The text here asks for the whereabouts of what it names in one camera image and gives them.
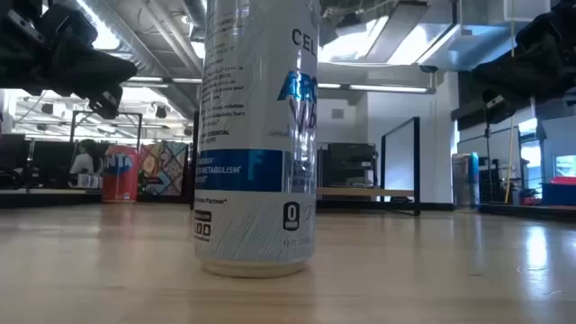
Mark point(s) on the white Celsius slim can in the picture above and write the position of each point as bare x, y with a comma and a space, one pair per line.
256, 171

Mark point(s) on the silver round ventilation duct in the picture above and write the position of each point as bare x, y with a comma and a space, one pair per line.
144, 45

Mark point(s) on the black frame wooden shelf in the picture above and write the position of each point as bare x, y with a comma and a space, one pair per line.
416, 171

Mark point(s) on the black tripod stand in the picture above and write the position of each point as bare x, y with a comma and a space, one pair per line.
487, 148

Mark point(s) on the small red container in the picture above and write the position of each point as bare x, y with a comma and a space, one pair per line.
530, 200

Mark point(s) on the silver rectangular air duct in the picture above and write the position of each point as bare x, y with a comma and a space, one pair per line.
468, 49

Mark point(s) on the blue bin red lid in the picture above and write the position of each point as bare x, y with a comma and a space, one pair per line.
560, 193

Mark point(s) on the black perforated rack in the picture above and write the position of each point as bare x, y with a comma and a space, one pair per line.
496, 184

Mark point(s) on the long linear ceiling light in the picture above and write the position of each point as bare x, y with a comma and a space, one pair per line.
387, 88

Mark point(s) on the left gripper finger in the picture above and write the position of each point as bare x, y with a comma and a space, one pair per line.
108, 105
94, 72

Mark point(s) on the person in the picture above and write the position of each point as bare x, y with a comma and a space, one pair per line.
83, 164

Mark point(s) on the black table frame rail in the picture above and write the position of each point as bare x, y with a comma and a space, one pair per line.
54, 200
540, 212
436, 206

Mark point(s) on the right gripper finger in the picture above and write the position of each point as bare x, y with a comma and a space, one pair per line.
497, 110
531, 74

